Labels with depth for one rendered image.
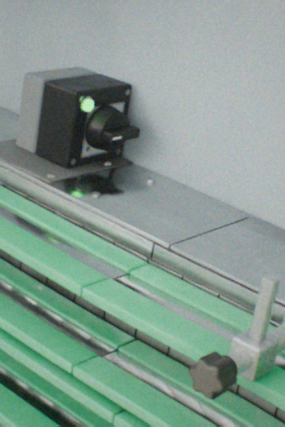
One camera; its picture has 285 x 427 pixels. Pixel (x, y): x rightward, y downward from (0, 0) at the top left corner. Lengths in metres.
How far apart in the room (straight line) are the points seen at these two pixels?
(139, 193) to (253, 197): 0.11
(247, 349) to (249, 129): 0.29
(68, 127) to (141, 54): 0.11
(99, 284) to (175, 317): 0.07
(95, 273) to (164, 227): 0.09
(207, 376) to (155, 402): 0.13
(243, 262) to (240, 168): 0.13
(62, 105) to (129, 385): 0.29
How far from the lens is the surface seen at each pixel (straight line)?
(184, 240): 0.77
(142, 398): 0.71
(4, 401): 0.86
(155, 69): 0.90
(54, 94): 0.88
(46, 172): 0.87
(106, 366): 0.75
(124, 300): 0.69
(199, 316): 0.69
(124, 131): 0.87
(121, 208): 0.81
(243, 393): 0.74
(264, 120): 0.83
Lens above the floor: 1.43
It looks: 46 degrees down
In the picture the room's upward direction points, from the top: 107 degrees counter-clockwise
